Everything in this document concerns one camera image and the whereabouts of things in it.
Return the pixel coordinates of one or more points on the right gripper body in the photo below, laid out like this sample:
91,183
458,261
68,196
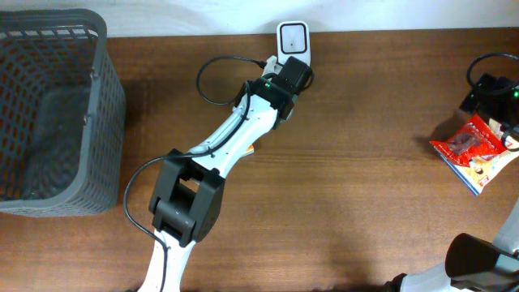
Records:
501,100

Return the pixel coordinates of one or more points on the red candy bag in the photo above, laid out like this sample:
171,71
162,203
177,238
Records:
474,140

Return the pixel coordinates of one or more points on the yellow snack bag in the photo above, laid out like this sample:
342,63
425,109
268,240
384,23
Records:
481,172

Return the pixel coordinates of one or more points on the orange tissue pack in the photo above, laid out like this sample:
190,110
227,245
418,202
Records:
250,150

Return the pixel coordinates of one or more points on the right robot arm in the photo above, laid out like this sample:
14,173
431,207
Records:
471,263

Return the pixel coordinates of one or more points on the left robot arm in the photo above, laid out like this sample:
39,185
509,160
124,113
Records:
186,200

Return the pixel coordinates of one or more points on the white barcode scanner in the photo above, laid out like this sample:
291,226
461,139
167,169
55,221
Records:
293,40

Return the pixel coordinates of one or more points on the dark grey plastic basket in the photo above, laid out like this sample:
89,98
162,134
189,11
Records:
63,112

